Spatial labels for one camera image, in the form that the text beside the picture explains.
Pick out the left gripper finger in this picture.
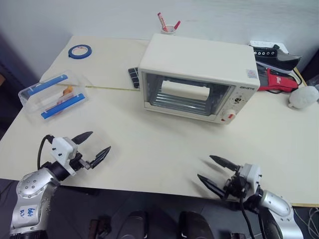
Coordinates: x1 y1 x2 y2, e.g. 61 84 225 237
89 146 112 169
72 131 94 146

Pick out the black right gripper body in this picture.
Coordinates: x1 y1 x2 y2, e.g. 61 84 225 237
222 166 246 200

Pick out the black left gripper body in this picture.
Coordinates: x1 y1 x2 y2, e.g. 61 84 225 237
69 152 91 171

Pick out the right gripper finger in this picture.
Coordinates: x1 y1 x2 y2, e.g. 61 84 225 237
196 173 225 199
209 155 241 172

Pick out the cream white toaster oven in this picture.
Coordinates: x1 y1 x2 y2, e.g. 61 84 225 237
138 33 261 125

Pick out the clear box with blue clips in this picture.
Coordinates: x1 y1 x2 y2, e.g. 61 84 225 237
18 70 90 124

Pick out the black ribbed pad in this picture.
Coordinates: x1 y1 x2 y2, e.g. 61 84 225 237
128 66 141 89

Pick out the blue tape roll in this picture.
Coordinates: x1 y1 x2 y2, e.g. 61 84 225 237
67 44 94 60

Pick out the red cloth with white print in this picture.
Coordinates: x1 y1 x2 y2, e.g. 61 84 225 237
256 68 300 93

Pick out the white plush toy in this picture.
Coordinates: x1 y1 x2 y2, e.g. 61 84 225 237
288 85 319 110

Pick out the black sneaker with white eyelets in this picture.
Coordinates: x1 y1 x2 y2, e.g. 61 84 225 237
252 44 303 75

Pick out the white cup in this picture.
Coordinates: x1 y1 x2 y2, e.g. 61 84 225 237
159 24 176 36

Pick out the red white toothbrush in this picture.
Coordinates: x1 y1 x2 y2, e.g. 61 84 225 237
157 12 168 32

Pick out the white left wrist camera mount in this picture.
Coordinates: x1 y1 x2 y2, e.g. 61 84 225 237
50 136 79 175

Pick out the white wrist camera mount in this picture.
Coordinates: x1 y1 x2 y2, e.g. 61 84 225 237
237 163 262 198
50 136 79 175

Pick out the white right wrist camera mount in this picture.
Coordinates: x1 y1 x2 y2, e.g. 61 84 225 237
237 163 262 198

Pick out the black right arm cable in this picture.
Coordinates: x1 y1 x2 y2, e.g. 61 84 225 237
239 199 258 239

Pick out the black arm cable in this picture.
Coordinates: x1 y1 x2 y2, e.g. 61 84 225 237
37 134 55 169
239 199 258 239

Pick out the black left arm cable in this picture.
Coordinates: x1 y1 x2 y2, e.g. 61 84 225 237
37 134 55 169

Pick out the white cable bundle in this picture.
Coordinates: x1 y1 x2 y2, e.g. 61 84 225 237
293 206 319 239

